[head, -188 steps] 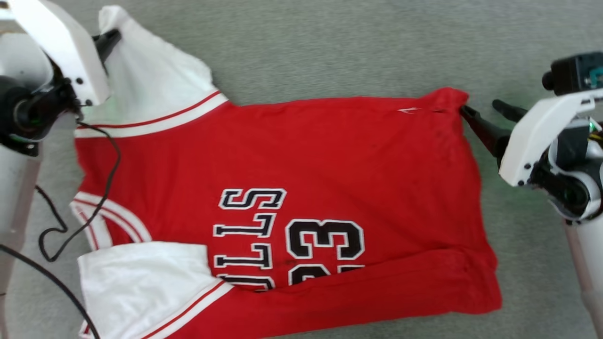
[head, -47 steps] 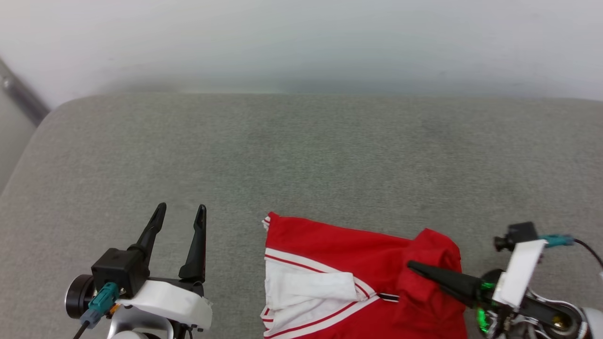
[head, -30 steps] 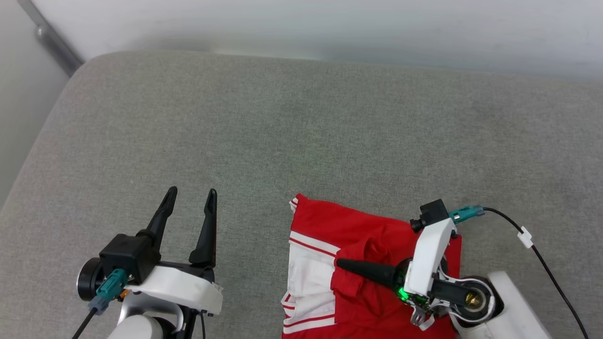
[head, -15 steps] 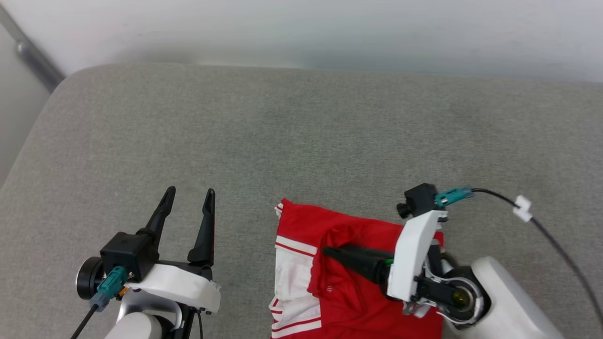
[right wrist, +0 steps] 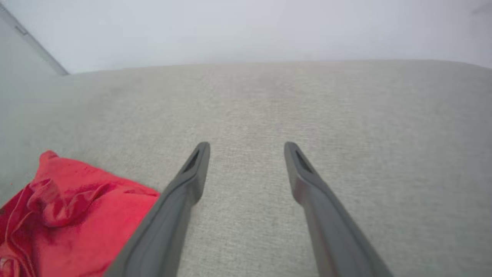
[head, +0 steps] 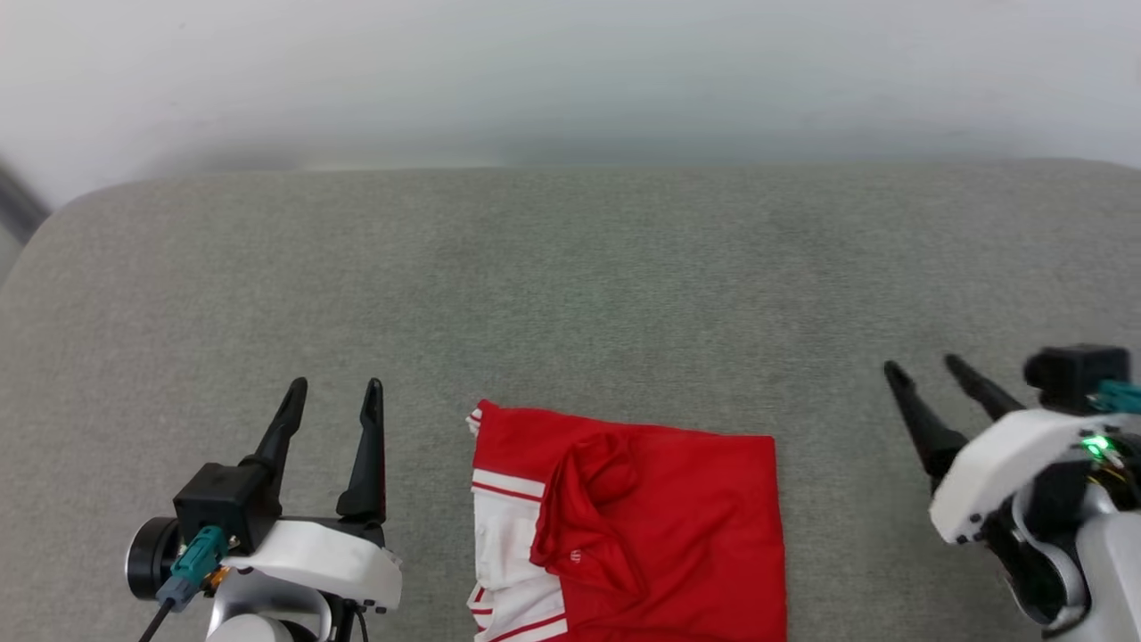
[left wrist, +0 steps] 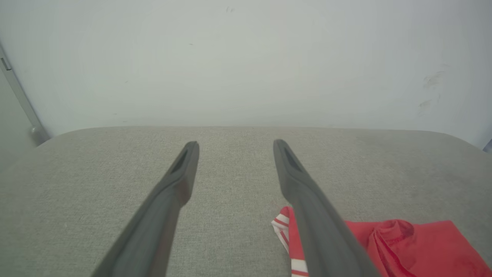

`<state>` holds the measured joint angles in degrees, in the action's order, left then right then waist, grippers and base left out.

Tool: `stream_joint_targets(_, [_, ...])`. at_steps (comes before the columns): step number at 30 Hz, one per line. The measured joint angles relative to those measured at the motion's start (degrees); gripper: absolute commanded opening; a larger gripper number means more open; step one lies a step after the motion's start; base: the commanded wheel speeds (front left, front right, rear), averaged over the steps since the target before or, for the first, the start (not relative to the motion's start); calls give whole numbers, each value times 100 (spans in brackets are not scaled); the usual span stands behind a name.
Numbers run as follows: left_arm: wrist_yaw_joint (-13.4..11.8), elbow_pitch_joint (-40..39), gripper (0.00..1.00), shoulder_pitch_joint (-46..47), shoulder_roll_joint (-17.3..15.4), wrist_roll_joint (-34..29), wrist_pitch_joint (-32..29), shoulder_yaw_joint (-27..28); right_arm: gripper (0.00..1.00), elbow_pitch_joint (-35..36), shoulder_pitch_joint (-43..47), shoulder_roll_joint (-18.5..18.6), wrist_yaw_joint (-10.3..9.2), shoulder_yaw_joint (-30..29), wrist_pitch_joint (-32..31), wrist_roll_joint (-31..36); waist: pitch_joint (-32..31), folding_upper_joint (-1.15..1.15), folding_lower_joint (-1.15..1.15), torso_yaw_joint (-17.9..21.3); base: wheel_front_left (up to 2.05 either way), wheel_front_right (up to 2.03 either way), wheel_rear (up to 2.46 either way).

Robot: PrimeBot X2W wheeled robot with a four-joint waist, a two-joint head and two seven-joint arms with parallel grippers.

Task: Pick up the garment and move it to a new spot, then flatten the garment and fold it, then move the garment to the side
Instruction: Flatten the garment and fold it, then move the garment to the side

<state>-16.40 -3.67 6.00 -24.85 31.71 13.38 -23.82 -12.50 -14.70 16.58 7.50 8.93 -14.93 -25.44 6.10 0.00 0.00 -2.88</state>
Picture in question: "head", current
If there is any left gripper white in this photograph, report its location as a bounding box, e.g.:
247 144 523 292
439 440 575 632
223 376 404 614

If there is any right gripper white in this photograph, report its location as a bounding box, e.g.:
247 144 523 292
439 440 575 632
883 353 1141 546

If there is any red and white shirt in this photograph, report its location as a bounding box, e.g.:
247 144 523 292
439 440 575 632
465 399 789 642

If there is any grey fabric sofa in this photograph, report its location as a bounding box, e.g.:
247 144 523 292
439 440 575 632
0 159 1141 642

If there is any left camera teal connector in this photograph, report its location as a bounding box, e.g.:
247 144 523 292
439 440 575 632
156 525 229 613

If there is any camera teal connector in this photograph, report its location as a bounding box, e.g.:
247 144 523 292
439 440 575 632
1096 378 1141 416
156 525 229 613

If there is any right camera teal connector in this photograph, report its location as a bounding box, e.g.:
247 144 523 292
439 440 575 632
1096 378 1141 416

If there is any left camera black cable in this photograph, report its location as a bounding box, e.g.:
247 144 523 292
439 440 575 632
136 601 176 642

